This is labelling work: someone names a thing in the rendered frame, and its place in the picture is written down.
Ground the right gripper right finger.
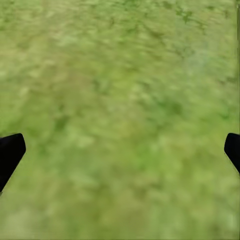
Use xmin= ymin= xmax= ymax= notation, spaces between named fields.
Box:
xmin=224 ymin=133 xmax=240 ymax=173

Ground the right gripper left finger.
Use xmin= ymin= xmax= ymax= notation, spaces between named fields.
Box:
xmin=0 ymin=133 xmax=26 ymax=193

